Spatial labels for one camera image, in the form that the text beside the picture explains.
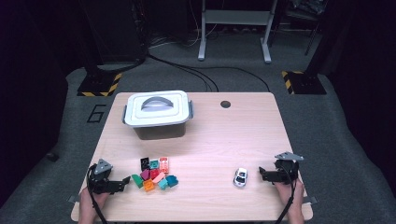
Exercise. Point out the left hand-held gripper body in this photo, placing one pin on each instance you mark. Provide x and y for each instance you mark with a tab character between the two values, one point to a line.
101	182

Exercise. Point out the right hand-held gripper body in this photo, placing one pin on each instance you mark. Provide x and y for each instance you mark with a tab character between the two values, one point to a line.
285	172

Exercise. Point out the green toy block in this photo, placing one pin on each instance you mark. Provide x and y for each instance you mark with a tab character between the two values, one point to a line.
137	180

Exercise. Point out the magenta toy block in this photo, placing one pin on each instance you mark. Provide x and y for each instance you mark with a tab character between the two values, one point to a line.
145	174

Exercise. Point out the orange toy block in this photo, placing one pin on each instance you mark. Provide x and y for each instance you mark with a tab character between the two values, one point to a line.
148	185

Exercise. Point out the white toy car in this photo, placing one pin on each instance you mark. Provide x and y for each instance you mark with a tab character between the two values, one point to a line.
240	177

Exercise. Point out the black toy block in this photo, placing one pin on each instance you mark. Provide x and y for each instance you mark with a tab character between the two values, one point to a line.
144	163

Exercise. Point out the red toy block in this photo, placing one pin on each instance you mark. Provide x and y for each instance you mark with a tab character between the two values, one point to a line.
154	173

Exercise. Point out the teal toy block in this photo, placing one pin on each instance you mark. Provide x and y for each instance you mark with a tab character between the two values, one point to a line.
154	164

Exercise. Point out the pink toy block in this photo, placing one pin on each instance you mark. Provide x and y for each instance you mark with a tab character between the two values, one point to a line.
158	177

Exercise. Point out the light turquoise toy block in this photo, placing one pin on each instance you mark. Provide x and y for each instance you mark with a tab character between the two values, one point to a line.
163	184

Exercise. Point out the salmon printed toy block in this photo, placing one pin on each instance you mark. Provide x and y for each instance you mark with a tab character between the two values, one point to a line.
164	165

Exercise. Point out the blue toy block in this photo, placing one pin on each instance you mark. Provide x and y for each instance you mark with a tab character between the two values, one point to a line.
172	180

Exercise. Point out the clear brown storage box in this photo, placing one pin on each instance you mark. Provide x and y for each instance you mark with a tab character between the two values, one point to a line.
160	132

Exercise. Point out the person's left hand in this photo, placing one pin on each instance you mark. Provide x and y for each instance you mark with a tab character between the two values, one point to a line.
90	202

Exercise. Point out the person's right hand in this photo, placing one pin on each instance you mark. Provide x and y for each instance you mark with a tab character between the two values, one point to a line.
294	194

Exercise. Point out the grey metal table clip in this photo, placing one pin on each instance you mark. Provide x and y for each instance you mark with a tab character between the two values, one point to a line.
73	199
311	200

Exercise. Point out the small black floor object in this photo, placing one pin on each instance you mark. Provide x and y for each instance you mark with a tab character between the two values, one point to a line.
52	156

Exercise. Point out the dark curtain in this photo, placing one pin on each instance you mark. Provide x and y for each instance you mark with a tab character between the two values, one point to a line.
31	93
367	93

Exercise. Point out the black equipment case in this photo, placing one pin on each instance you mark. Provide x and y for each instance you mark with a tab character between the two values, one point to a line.
121	31

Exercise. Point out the dark metal chair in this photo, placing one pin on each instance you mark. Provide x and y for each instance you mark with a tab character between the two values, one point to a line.
305	9

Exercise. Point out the black yellow striped base plate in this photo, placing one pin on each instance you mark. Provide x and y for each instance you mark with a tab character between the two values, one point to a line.
98	84
306	84

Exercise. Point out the black stand post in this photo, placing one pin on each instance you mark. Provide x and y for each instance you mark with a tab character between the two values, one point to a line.
317	53
93	62

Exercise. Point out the white metal stand frame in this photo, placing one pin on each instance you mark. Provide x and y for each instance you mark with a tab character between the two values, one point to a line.
236	17

